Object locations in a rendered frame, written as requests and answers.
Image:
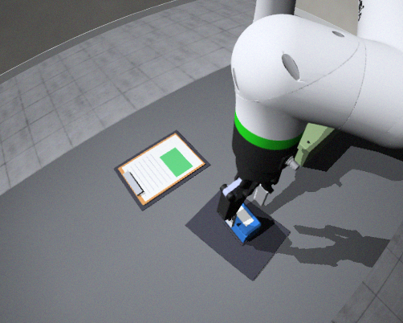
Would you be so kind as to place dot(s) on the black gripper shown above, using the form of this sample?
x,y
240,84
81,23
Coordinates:
x,y
232,197

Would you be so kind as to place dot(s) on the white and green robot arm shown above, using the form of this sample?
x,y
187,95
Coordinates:
x,y
289,71

